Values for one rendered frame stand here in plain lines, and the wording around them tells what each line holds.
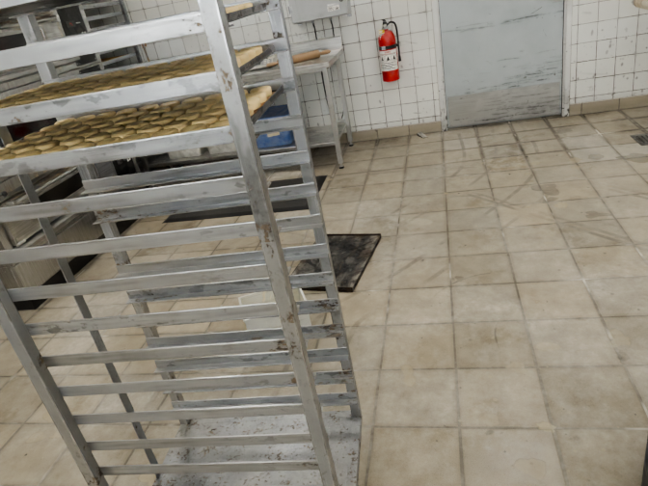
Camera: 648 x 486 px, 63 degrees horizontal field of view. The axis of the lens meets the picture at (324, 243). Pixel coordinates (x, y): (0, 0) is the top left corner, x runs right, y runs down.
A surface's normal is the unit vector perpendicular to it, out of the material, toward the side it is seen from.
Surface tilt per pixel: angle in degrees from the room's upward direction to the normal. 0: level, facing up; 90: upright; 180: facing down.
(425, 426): 0
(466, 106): 90
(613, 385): 0
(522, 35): 90
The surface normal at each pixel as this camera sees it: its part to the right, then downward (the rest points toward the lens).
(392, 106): -0.18, 0.47
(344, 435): -0.18, -0.88
